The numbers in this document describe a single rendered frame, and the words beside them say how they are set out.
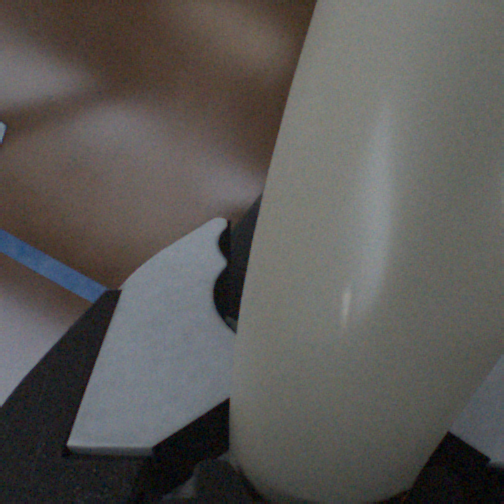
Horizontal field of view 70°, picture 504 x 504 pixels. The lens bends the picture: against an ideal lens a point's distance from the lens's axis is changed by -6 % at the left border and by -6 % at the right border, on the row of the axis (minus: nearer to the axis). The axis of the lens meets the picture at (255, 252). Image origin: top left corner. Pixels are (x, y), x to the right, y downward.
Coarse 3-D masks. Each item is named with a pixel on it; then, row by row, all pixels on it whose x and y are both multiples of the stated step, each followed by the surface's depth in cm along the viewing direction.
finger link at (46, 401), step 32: (96, 320) 7; (64, 352) 7; (96, 352) 7; (32, 384) 6; (64, 384) 6; (0, 416) 5; (32, 416) 5; (64, 416) 6; (0, 448) 5; (32, 448) 5; (64, 448) 5; (0, 480) 5; (32, 480) 5; (64, 480) 5; (96, 480) 5; (128, 480) 5
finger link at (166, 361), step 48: (192, 240) 10; (144, 288) 8; (192, 288) 8; (144, 336) 7; (192, 336) 7; (96, 384) 6; (144, 384) 6; (192, 384) 6; (96, 432) 5; (144, 432) 5; (192, 432) 6
